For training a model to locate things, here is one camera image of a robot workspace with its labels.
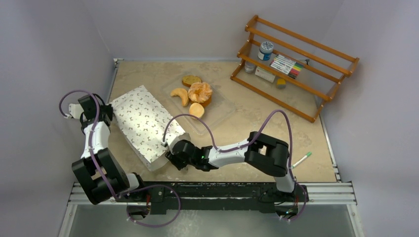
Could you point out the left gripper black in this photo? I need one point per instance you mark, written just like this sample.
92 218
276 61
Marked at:
109 110

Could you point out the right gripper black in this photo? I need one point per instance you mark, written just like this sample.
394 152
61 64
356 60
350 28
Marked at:
176 155

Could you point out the white patterned paper bag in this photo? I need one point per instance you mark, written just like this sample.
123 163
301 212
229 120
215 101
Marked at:
142 120

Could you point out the fake round bun tan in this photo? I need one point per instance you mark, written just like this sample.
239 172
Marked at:
197 110

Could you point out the fake croissant tan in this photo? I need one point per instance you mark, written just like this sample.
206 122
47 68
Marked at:
182 94

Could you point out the fake orange bread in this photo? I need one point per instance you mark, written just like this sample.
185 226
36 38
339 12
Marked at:
200 93

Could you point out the fake bread slice brown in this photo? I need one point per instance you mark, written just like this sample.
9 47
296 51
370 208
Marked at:
188 80

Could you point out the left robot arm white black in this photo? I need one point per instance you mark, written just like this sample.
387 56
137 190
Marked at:
97 171

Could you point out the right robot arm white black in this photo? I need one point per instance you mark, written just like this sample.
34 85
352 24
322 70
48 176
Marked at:
267 154

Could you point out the clear plastic tray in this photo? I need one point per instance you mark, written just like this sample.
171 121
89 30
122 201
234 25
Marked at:
219 108

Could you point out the white card box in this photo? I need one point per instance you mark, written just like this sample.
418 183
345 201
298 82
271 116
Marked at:
264 74

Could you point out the yellow grey sponge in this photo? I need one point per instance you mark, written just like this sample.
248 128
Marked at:
281 83

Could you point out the green white marker pen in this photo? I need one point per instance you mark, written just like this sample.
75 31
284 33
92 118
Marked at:
301 160

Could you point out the white jar blue label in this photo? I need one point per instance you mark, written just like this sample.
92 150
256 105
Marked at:
265 50

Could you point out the pack of coloured markers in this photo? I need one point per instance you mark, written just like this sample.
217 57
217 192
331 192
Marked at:
286 66

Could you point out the orange wooden shelf rack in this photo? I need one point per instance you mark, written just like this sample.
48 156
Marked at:
244 54

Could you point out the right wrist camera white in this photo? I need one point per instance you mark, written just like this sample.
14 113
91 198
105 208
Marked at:
170 142

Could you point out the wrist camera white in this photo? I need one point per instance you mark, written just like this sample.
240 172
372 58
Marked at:
74 111
170 142

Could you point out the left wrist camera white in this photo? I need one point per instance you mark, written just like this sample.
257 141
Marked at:
74 111

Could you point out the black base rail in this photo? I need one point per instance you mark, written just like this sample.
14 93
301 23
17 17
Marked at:
258 196

